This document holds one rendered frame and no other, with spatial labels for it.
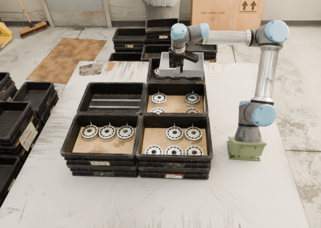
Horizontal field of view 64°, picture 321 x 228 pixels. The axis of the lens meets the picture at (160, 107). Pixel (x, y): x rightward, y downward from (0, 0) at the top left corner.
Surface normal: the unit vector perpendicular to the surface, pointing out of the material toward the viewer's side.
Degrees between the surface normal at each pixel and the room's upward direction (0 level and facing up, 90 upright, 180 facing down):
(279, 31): 43
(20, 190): 0
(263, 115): 58
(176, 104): 0
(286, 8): 90
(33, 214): 0
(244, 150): 90
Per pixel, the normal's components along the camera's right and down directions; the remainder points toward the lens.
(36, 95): -0.04, -0.71
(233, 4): -0.09, 0.54
